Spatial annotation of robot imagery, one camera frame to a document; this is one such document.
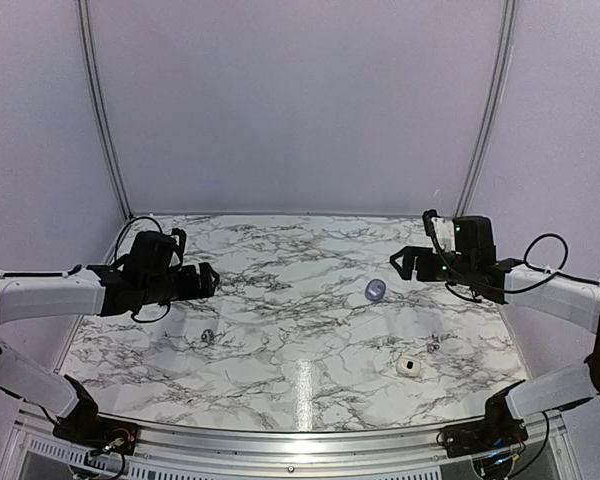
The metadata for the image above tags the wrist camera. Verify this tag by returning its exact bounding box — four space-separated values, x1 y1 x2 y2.
422 209 455 253
170 228 187 268

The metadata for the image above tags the aluminium front rail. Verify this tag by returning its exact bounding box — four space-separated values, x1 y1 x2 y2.
0 405 582 479

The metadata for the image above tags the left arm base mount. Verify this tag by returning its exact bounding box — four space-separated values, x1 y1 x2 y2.
53 382 139 455

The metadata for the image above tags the right aluminium frame post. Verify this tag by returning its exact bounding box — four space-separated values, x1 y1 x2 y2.
454 0 518 216

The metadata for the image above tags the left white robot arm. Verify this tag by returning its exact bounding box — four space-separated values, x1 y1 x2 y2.
0 229 220 445

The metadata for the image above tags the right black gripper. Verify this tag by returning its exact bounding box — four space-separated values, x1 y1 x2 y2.
389 247 474 287

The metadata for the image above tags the left aluminium frame post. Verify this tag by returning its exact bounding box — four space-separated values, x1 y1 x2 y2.
75 0 133 220

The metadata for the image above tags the white charging case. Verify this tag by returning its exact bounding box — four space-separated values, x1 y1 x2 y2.
396 356 422 377

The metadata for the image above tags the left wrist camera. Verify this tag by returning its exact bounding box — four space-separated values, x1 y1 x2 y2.
170 228 187 268

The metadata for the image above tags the aluminium frame post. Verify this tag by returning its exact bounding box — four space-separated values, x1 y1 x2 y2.
454 0 518 216
75 0 133 220

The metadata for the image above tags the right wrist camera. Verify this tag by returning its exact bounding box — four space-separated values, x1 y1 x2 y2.
422 209 455 253

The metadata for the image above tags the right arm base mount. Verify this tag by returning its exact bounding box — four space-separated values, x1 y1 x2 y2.
436 382 528 458

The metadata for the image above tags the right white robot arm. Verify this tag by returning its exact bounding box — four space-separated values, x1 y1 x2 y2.
389 210 600 448

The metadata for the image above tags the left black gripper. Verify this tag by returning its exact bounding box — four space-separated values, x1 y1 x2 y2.
142 262 220 306

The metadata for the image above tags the purple earbud charging case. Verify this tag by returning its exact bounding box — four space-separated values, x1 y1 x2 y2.
364 278 387 302

